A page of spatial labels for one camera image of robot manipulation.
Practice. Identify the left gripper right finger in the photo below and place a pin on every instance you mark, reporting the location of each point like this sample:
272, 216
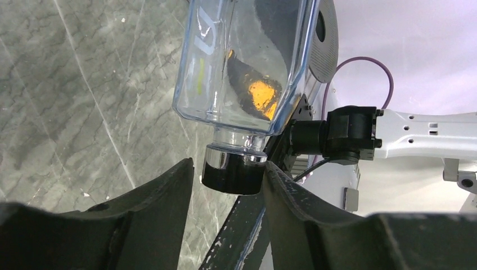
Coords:
306, 232

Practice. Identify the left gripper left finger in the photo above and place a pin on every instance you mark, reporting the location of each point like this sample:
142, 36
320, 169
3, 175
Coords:
141, 229

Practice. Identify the clear stoppered glass bottle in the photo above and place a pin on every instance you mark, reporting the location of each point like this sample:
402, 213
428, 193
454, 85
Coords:
275, 38

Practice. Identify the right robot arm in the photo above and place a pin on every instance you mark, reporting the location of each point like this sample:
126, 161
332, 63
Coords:
427, 163

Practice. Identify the yellow black screwdriver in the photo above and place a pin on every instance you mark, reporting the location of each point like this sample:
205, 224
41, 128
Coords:
257, 94

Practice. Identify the grey round speaker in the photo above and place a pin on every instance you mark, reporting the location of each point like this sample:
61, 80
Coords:
323, 59

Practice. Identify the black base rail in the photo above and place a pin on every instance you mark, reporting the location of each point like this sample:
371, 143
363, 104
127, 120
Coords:
243, 240

